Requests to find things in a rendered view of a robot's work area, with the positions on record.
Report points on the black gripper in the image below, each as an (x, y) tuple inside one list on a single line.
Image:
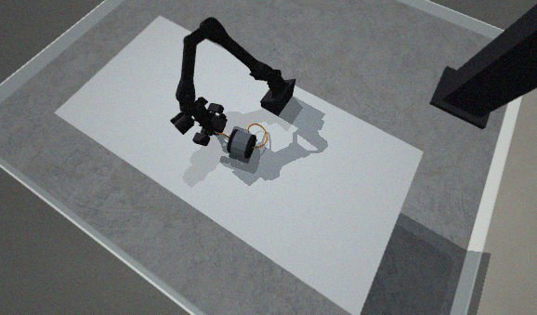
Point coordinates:
[(203, 138)]

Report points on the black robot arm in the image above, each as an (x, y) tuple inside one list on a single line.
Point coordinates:
[(186, 91)]

